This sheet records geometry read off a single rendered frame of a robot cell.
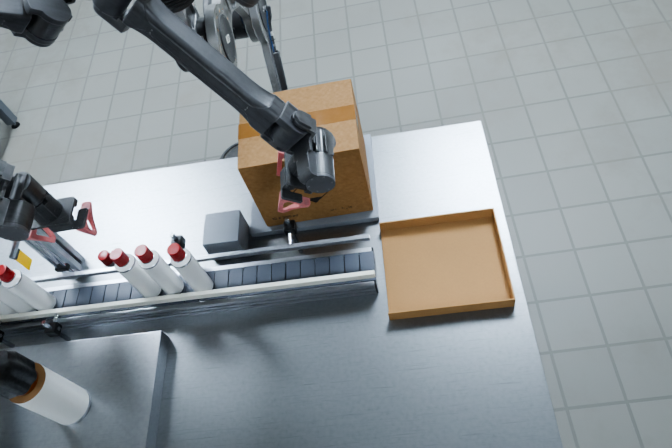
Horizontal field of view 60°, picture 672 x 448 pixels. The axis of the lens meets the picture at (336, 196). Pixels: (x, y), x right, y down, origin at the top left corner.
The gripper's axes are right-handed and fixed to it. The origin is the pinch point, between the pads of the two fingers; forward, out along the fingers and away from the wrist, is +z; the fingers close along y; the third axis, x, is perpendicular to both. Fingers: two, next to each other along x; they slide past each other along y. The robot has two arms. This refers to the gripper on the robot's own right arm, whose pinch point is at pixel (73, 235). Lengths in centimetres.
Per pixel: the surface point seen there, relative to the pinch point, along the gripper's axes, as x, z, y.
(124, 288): 3.5, 32.9, -5.5
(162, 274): -0.5, 21.7, 10.8
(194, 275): -1.6, 22.6, 18.7
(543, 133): 102, 123, 139
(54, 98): 187, 121, -123
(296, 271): 1, 33, 42
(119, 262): 0.0, 14.0, 3.5
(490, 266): -2, 38, 90
